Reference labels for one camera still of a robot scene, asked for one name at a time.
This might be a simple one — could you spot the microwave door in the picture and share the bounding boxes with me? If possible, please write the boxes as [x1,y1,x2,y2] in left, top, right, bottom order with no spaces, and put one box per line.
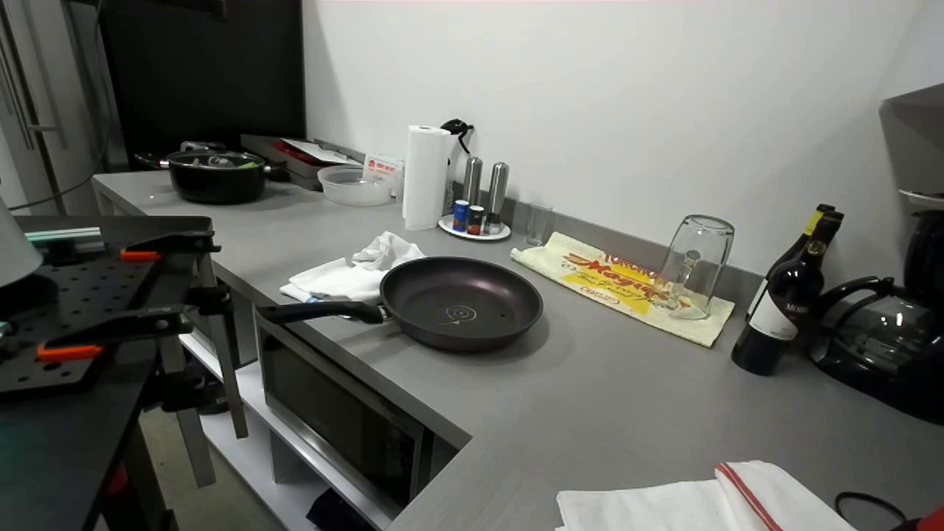
[254,322,423,517]

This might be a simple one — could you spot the stainless steel refrigerator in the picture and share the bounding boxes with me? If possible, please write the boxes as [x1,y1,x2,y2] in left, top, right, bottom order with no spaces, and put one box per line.
[0,0,131,216]

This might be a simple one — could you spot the white towel with red stripe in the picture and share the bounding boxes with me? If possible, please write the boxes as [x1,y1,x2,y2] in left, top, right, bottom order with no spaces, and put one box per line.
[555,460,861,531]

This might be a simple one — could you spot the black cable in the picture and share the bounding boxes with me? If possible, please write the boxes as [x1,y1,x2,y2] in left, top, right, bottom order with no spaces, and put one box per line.
[834,491,917,531]

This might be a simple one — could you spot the dark wine bottle yellow cap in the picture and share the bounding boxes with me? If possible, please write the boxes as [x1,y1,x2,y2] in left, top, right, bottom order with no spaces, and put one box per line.
[744,203,837,322]

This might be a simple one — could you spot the black frying pan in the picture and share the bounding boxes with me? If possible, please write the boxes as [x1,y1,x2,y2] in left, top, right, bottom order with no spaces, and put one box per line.
[256,256,545,353]

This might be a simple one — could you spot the white carton with red print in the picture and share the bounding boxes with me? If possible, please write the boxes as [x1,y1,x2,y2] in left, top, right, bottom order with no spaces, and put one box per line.
[363,153,406,198]

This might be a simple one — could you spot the dark wine bottle white label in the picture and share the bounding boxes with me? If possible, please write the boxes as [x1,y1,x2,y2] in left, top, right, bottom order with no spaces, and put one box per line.
[731,211,846,377]

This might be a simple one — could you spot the clear plastic bowl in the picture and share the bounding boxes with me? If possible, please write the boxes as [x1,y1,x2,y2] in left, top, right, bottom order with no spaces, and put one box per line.
[317,164,395,208]

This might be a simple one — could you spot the small drinking glass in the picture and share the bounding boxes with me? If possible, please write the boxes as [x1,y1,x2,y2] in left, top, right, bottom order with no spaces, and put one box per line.
[524,203,555,248]

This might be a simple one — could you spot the black plug with cable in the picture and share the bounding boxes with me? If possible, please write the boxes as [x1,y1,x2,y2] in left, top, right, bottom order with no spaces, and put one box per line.
[440,118,476,156]

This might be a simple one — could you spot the large clear glass jar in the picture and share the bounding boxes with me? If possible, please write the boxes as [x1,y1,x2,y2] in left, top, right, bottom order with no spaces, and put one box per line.
[653,214,736,322]

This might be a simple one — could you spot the teal flat strip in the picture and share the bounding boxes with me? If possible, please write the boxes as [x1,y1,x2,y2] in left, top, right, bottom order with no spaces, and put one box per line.
[24,226,103,245]

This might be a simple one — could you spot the grey tray with papers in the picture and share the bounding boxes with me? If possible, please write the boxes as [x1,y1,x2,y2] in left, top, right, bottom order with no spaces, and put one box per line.
[239,133,367,192]

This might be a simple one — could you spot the paper towel roll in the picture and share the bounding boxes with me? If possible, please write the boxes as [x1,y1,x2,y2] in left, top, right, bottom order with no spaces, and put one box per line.
[402,125,453,231]

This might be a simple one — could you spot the black clamp with orange trigger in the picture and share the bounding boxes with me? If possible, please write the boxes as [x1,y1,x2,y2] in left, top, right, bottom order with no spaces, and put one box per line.
[119,231,249,440]
[36,305,219,488]

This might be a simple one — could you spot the small white plate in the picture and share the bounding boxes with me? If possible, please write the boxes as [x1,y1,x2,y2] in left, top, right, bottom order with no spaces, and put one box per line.
[438,213,513,243]

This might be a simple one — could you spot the glass coffee carafe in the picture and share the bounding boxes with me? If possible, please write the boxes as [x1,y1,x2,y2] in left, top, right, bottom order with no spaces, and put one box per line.
[808,276,944,386]

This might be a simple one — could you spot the white towel with blue stripes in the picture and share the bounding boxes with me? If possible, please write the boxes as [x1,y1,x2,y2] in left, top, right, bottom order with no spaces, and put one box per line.
[280,231,427,305]

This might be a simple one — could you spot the microwave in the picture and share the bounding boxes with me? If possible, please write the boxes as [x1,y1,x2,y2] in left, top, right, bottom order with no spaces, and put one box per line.
[254,308,459,518]

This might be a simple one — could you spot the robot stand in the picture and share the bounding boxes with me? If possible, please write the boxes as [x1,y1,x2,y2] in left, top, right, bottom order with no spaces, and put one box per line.
[0,215,216,531]

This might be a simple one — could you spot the silver pepper mill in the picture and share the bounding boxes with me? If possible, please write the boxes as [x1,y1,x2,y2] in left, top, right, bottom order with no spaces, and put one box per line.
[462,156,484,209]
[486,162,510,219]

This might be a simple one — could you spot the grey wall cabinet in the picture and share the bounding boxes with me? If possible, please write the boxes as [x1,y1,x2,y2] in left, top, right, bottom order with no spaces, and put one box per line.
[878,82,944,210]

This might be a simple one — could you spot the yellow printed cloth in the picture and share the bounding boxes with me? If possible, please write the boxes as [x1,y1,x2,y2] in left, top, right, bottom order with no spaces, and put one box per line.
[510,231,737,349]

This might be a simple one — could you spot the white shelf unit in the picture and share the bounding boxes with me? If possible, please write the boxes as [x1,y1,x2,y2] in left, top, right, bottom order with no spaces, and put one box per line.
[179,330,395,531]

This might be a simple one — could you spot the black coffee maker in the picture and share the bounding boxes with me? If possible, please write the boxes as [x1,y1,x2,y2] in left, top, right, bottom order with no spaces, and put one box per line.
[807,209,944,427]

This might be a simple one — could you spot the black cooking pot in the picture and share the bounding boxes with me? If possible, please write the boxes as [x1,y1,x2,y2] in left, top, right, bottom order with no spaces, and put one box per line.
[134,149,289,206]

